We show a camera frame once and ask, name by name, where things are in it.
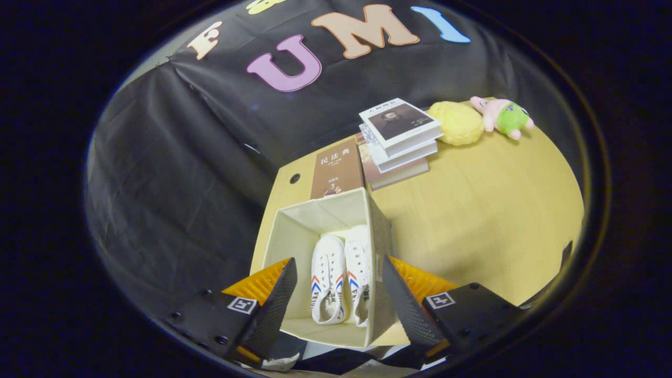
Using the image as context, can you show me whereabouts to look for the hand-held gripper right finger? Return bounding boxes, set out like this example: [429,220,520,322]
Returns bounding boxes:
[381,255,526,363]

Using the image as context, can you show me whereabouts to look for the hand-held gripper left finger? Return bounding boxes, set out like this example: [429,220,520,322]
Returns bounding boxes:
[165,257,298,368]

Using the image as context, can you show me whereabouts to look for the white shoe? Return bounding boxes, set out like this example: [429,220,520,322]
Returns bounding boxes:
[310,235,350,325]
[344,225,374,328]

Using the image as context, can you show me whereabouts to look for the grey fabric storage box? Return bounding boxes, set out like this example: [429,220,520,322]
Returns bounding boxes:
[261,187,411,350]

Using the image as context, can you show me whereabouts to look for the pinkish brown cover book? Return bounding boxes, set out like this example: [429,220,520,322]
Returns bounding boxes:
[357,134,430,191]

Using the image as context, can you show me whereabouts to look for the white patterned book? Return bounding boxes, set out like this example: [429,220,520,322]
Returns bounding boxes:
[360,123,439,174]

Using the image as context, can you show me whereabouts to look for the black backdrop cloth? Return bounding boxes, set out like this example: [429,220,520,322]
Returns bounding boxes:
[84,0,589,316]

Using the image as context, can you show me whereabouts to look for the flat brown book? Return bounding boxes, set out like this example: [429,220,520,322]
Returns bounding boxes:
[310,139,365,200]

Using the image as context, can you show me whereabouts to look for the white portrait cover book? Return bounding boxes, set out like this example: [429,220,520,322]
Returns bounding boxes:
[359,98,444,159]

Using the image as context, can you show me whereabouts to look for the yellow plush cushion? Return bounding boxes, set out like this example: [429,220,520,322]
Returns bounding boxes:
[426,101,485,146]

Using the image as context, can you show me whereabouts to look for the pink and green plush toy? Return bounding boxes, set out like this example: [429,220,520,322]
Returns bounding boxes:
[470,96,535,141]

